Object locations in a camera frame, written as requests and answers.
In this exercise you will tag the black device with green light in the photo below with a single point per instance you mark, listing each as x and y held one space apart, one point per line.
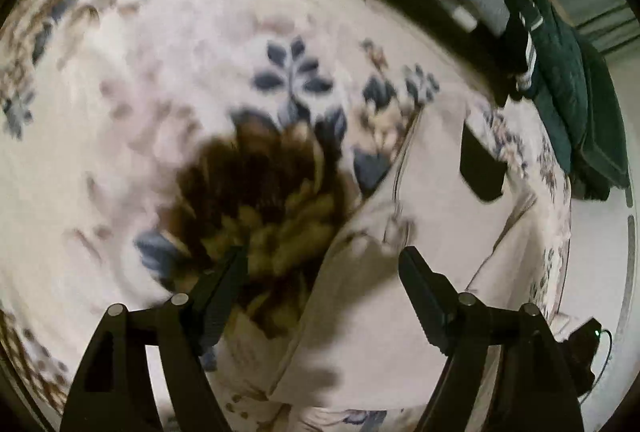
582 352

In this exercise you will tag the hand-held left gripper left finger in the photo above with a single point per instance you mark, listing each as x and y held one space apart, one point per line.
226 284

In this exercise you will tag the floral printed blanket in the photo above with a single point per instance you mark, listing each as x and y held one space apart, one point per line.
165 76

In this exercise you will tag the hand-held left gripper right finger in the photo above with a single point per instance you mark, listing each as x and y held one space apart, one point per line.
422 292

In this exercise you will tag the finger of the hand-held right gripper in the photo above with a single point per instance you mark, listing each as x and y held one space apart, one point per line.
480 164

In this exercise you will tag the cream white small garment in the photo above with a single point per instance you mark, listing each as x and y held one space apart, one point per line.
430 207

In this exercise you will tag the dark green garment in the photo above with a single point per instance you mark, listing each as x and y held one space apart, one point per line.
575 96

